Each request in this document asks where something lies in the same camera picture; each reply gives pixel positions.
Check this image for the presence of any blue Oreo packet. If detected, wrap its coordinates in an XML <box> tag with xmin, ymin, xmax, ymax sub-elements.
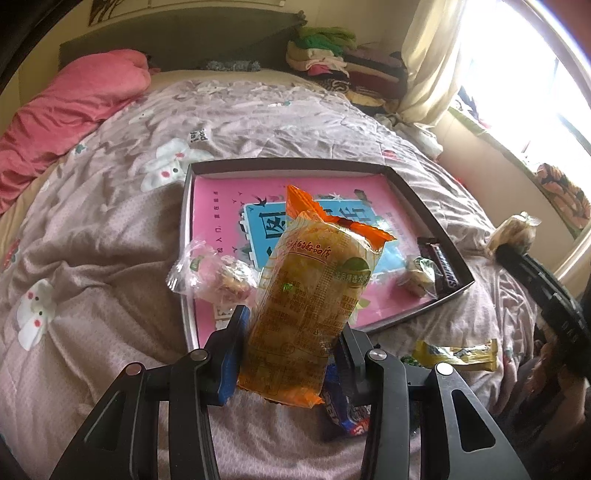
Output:
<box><xmin>320</xmin><ymin>361</ymin><xmax>370</xmax><ymax>437</ymax></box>

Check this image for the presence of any orange cracker packet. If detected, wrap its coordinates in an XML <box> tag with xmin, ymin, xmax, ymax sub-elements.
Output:
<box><xmin>238</xmin><ymin>185</ymin><xmax>394</xmax><ymax>408</ymax></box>

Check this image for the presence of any yellow Alpenliebe wrapper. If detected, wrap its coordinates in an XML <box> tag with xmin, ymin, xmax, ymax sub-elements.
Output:
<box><xmin>413</xmin><ymin>339</ymin><xmax>498</xmax><ymax>372</ymax></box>

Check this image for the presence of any clear fluffy pastry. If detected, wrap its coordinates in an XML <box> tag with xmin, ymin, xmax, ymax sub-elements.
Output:
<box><xmin>485</xmin><ymin>211</ymin><xmax>542</xmax><ymax>258</ymax></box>

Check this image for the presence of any green label round pastry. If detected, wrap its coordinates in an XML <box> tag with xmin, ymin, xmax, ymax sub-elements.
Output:
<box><xmin>399</xmin><ymin>256</ymin><xmax>441</xmax><ymax>298</ymax></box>

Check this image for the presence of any clear bag with cookie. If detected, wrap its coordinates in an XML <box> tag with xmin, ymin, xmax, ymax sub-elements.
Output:
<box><xmin>166</xmin><ymin>239</ymin><xmax>259</xmax><ymax>308</ymax></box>

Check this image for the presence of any Snickers bar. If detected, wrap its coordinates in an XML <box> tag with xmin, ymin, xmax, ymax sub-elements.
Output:
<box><xmin>418</xmin><ymin>237</ymin><xmax>461</xmax><ymax>295</ymax></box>

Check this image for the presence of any right hand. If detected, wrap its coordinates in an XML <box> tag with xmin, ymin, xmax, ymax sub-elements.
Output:
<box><xmin>525</xmin><ymin>338</ymin><xmax>586</xmax><ymax>422</ymax></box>

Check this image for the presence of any orange patterned cushion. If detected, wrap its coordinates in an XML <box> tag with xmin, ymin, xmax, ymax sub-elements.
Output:
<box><xmin>535</xmin><ymin>163</ymin><xmax>590</xmax><ymax>239</ymax></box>

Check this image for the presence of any pink and blue book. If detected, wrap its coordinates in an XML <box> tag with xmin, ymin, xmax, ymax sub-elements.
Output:
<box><xmin>191</xmin><ymin>175</ymin><xmax>437</xmax><ymax>331</ymax></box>

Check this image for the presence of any lilac floral quilt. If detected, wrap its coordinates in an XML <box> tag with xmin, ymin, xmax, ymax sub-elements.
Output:
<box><xmin>1</xmin><ymin>80</ymin><xmax>536</xmax><ymax>479</ymax></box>

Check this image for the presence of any dark shallow cardboard tray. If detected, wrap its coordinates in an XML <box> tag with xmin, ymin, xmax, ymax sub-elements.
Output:
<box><xmin>179</xmin><ymin>159</ymin><xmax>474</xmax><ymax>333</ymax></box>

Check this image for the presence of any stack of folded clothes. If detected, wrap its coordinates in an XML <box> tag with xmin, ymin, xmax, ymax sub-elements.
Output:
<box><xmin>286</xmin><ymin>27</ymin><xmax>408</xmax><ymax>116</ymax></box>

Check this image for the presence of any dark patterned pillow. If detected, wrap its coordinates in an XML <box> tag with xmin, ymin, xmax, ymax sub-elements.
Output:
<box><xmin>201</xmin><ymin>60</ymin><xmax>262</xmax><ymax>72</ymax></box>

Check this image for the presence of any cream curtain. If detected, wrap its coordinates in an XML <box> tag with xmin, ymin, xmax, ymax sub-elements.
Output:
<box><xmin>398</xmin><ymin>0</ymin><xmax>468</xmax><ymax>127</ymax></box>

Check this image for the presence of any pink duvet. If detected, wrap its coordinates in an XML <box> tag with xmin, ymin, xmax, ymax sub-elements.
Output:
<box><xmin>1</xmin><ymin>49</ymin><xmax>151</xmax><ymax>211</ymax></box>

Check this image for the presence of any dark grey headboard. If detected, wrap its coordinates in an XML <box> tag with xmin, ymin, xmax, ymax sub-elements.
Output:
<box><xmin>58</xmin><ymin>7</ymin><xmax>307</xmax><ymax>72</ymax></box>

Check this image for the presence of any triptych wall painting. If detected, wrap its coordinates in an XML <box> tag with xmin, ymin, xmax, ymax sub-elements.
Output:
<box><xmin>87</xmin><ymin>0</ymin><xmax>288</xmax><ymax>27</ymax></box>

